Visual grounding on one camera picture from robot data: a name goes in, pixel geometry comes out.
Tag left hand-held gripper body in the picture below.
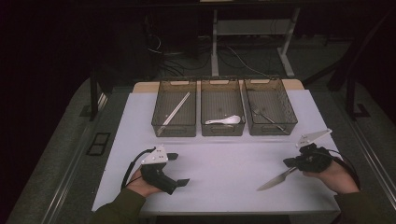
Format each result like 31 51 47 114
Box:
139 144 178 196

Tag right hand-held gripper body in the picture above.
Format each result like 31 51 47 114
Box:
294 128 334 174

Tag metal table knife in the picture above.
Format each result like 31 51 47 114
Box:
256 166 299 192

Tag dark translucent plastic bin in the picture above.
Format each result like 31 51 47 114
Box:
200 77 247 137
242 77 299 136
150 78 198 138

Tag white chopstick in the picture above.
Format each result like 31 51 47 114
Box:
157 91 191 136

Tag metal fork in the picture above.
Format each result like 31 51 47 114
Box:
251 106 290 135

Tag white ceramic spoon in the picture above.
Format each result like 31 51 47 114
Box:
204 114 242 126

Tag person's left hand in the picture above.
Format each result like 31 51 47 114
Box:
126 169 163 199

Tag person's right hand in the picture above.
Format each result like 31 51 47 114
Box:
303 160 361 196

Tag white table cover sheet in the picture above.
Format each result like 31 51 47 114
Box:
92 89 344 215

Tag black floor socket box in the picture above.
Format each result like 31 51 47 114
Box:
86 132 112 157

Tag black metal stand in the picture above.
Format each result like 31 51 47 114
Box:
302 8 372 121

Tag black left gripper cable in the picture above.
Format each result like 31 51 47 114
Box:
120 147 157 191

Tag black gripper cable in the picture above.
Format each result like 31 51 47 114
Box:
120 147 157 191
326 148 362 190

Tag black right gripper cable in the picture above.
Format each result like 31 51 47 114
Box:
326 148 362 190

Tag metal floor rail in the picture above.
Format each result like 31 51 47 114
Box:
40 92 108 224
337 102 396 202

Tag black floor cables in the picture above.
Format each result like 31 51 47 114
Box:
145 33 213 78

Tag white floor cable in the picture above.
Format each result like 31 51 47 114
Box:
223 46 269 77

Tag white metal desk frame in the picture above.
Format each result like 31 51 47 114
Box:
210 7 302 78

